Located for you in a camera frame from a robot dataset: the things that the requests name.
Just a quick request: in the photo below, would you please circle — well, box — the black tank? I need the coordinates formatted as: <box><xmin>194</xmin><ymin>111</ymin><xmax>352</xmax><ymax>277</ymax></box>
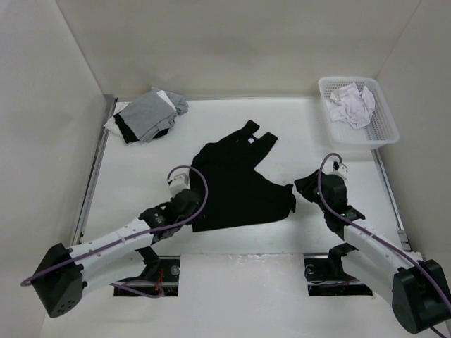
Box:
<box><xmin>113</xmin><ymin>114</ymin><xmax>169</xmax><ymax>144</ymax></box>
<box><xmin>191</xmin><ymin>120</ymin><xmax>296</xmax><ymax>232</ymax></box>

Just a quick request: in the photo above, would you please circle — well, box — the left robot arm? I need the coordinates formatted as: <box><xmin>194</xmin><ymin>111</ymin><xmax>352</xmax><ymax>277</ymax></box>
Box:
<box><xmin>30</xmin><ymin>189</ymin><xmax>206</xmax><ymax>318</ymax></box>

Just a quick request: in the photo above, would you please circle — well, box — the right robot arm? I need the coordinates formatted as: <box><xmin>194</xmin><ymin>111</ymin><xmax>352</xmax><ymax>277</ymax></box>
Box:
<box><xmin>295</xmin><ymin>170</ymin><xmax>450</xmax><ymax>334</ymax></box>

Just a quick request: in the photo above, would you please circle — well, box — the black folded tank top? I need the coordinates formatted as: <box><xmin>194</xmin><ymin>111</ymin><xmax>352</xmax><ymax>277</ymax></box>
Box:
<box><xmin>113</xmin><ymin>114</ymin><xmax>169</xmax><ymax>144</ymax></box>

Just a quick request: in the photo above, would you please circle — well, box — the white crumpled tank top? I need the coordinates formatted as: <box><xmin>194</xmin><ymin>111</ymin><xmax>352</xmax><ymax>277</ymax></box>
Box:
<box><xmin>329</xmin><ymin>82</ymin><xmax>376</xmax><ymax>130</ymax></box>

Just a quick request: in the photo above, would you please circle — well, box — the white plastic laundry basket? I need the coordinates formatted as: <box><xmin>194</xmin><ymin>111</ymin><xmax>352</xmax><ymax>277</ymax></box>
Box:
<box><xmin>318</xmin><ymin>77</ymin><xmax>400</xmax><ymax>150</ymax></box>

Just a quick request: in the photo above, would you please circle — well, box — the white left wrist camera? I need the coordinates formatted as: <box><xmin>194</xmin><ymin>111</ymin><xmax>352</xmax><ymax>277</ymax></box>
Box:
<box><xmin>168</xmin><ymin>173</ymin><xmax>190</xmax><ymax>197</ymax></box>

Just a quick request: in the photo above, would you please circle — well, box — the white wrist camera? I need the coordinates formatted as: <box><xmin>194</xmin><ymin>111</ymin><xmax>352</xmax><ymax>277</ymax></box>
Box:
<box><xmin>330</xmin><ymin>161</ymin><xmax>348</xmax><ymax>181</ymax></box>
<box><xmin>168</xmin><ymin>173</ymin><xmax>190</xmax><ymax>197</ymax></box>

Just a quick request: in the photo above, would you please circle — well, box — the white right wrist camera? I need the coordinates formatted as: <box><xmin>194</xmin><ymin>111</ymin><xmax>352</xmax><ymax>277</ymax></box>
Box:
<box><xmin>330</xmin><ymin>161</ymin><xmax>348</xmax><ymax>181</ymax></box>

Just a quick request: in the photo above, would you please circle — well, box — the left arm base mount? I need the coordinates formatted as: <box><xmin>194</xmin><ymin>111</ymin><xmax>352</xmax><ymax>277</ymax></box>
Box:
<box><xmin>113</xmin><ymin>256</ymin><xmax>181</xmax><ymax>298</ymax></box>

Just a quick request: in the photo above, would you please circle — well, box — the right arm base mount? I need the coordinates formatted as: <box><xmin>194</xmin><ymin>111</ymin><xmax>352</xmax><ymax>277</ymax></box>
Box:
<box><xmin>304</xmin><ymin>254</ymin><xmax>373</xmax><ymax>296</ymax></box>

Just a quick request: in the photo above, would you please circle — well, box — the metal table edge rail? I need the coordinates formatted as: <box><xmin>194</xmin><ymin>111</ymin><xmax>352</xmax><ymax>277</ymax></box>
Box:
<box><xmin>69</xmin><ymin>94</ymin><xmax>117</xmax><ymax>245</ymax></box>

